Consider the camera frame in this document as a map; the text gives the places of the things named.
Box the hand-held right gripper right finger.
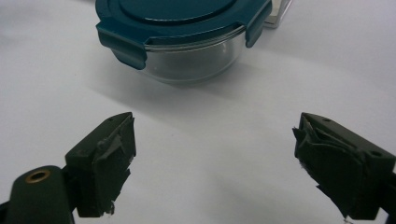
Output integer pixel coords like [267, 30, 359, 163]
[291, 112, 396, 220]

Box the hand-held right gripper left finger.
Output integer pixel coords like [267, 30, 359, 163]
[64, 111, 137, 218]

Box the glass bowl with teal lid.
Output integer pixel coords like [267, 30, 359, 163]
[94, 0, 274, 71]

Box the round glass container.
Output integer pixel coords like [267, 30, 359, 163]
[143, 25, 247, 84]

